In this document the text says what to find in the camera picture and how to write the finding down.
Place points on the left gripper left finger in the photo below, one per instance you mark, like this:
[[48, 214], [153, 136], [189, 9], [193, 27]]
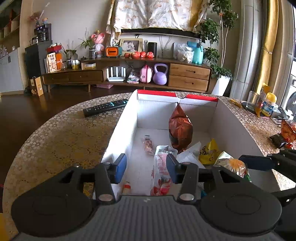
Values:
[[106, 174]]

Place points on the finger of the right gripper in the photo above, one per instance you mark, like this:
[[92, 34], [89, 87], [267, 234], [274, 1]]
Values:
[[289, 153], [279, 162]]

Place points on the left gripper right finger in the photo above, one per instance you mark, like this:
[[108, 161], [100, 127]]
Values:
[[185, 174]]

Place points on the orange yellow snack bag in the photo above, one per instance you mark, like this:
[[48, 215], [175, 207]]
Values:
[[286, 136]]

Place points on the white red snack packet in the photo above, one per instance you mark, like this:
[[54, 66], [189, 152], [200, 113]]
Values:
[[161, 181]]

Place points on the bread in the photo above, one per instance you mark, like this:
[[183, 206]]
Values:
[[234, 165]]

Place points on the dark red chip bag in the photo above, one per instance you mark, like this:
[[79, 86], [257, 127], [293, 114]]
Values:
[[180, 129]]

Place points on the small brown snack packet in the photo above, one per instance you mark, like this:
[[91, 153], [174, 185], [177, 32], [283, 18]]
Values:
[[148, 145]]

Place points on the white red cardboard box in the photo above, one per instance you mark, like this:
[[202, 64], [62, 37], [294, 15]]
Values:
[[154, 123]]

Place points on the yellow lid vitamin bottle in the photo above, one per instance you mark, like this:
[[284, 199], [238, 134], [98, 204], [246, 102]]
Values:
[[268, 104]]

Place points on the black remote control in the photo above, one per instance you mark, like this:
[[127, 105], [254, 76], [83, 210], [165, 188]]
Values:
[[102, 108]]

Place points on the drinking glass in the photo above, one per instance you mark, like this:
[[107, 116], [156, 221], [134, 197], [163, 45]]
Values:
[[252, 100]]

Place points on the yellow curtain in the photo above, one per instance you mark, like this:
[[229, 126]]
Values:
[[277, 48]]

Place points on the white floor air conditioner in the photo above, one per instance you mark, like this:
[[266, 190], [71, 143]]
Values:
[[249, 46]]

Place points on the wooden tv cabinet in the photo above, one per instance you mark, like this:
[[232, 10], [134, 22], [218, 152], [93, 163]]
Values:
[[181, 75]]

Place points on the white router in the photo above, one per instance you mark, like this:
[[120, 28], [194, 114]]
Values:
[[116, 74]]

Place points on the purple kettlebell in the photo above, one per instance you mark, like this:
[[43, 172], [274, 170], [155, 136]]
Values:
[[160, 78]]

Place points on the pink small backpack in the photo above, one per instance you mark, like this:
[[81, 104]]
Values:
[[145, 74]]

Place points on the teal spray bottle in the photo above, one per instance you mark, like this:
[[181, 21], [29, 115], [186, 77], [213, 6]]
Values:
[[198, 52]]

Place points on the orange retro radio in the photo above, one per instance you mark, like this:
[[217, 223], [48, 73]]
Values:
[[113, 51]]

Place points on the black cylinder speaker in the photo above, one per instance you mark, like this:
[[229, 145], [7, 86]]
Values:
[[152, 47]]

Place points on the framed photo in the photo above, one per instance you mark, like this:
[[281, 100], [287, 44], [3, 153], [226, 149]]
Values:
[[130, 45]]

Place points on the pink plush toy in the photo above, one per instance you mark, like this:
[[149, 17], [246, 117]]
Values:
[[98, 40]]

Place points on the green potted tree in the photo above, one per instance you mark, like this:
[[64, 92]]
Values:
[[213, 31]]

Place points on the floral cloth tv cover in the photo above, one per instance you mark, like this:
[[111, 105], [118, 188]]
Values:
[[138, 15]]

